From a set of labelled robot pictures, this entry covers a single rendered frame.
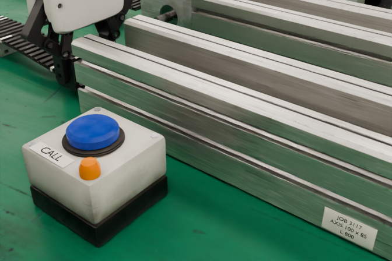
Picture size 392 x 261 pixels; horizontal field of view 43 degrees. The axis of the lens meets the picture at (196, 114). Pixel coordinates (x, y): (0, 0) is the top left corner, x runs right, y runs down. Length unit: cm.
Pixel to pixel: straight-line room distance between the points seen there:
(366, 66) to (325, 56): 5
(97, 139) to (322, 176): 17
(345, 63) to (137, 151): 26
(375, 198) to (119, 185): 18
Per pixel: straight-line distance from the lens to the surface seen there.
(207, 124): 41
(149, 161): 38
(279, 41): 57
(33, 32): 52
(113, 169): 36
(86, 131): 37
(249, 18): 59
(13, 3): 93
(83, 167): 34
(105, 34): 59
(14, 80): 64
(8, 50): 71
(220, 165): 42
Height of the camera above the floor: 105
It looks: 31 degrees down
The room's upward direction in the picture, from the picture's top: straight up
